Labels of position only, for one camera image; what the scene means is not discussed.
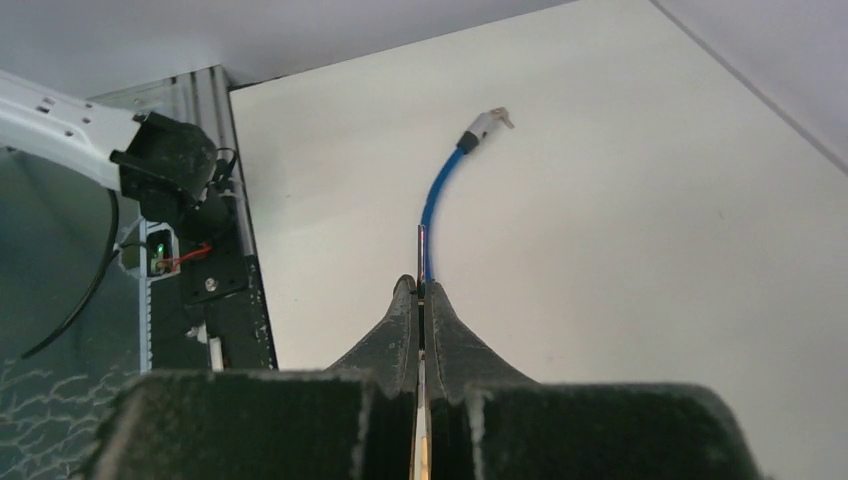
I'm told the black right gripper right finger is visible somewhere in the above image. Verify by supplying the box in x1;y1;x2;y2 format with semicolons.
423;281;762;479

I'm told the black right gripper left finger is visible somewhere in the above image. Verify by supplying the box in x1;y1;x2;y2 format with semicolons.
82;275;419;479

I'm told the small brass padlock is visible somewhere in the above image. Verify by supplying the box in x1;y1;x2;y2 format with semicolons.
416;224;427;299

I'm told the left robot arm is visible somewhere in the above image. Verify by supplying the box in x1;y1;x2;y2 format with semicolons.
1;72;217;225

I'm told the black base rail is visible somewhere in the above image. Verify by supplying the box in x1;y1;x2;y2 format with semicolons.
147;194;277;370

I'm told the white slotted cable duct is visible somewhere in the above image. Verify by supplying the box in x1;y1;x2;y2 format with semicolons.
138;217;152;374

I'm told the left black camera cable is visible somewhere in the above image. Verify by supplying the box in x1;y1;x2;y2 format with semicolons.
19;188;122;360

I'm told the blue cable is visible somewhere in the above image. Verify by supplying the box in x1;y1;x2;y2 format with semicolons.
419;107;515;282

